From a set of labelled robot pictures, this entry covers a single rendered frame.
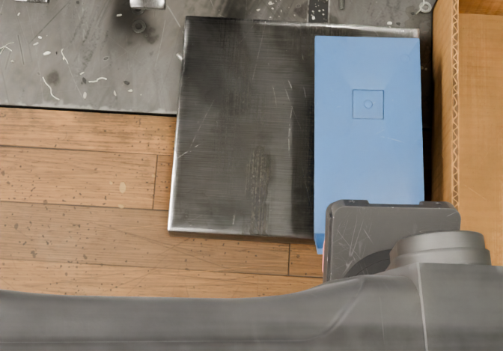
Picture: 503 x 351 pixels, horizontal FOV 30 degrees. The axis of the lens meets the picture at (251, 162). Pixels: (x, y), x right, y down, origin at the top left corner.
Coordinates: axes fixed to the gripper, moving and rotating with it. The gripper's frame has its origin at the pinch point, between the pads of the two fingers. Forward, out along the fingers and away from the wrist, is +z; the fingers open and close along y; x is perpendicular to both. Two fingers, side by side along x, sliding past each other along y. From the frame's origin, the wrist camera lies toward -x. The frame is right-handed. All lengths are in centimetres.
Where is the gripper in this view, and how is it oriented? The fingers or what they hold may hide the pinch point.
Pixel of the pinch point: (369, 245)
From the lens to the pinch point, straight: 58.2
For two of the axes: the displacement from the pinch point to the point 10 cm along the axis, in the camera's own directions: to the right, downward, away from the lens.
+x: -10.0, -0.2, -0.1
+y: 0.2, -9.7, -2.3
